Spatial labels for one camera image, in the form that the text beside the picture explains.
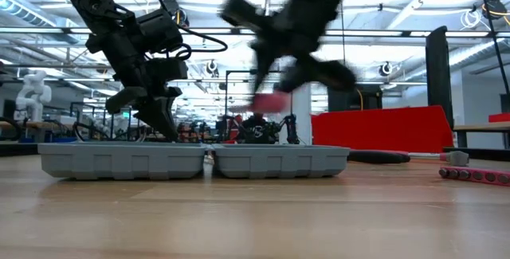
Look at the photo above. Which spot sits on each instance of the red plastic bin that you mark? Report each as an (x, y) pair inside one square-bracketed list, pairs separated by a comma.
[(382, 131)]

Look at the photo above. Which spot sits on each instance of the black upright post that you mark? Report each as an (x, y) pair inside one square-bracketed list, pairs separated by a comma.
[(438, 71)]

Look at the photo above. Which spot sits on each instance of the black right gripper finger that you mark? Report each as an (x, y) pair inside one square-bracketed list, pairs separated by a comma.
[(295, 81), (263, 71)]

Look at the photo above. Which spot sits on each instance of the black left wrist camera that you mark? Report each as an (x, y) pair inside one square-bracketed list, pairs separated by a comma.
[(159, 30)]

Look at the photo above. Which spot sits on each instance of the white round pillar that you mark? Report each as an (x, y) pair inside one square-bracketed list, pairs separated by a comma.
[(304, 123)]

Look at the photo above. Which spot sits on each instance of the grey plastic tool case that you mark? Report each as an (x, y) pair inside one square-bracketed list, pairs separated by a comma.
[(119, 161)]

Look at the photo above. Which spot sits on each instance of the small red box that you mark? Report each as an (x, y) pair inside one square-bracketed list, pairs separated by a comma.
[(500, 118)]

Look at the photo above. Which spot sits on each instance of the small distant ceiling reel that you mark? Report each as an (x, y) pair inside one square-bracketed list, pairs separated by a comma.
[(212, 67), (386, 69)]

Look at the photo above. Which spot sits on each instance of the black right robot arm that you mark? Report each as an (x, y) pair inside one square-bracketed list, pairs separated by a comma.
[(307, 0)]

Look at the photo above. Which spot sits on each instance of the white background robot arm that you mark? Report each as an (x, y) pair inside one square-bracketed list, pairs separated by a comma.
[(34, 95)]

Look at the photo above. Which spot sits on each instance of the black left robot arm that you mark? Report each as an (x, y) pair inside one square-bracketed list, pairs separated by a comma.
[(95, 4)]

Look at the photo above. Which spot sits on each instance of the black background frame stand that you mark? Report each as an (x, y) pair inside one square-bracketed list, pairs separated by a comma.
[(239, 71)]

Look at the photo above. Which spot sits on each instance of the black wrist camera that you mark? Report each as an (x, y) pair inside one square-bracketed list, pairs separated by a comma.
[(243, 12), (159, 30)]

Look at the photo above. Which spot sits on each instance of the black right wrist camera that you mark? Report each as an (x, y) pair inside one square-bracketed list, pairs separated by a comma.
[(243, 12)]

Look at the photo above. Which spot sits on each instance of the pink screwdriver bit holder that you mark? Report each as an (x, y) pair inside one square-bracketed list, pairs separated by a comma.
[(474, 175)]

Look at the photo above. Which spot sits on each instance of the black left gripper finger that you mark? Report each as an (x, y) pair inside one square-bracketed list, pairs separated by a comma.
[(139, 101), (169, 107)]

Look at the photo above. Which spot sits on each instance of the person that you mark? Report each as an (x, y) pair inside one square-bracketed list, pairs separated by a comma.
[(255, 125)]

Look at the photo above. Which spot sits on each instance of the wooden side table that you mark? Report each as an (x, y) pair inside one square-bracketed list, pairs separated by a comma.
[(482, 128)]

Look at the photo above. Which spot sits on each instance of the thin black slanted pole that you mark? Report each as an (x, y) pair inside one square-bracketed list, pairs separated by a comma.
[(493, 32)]

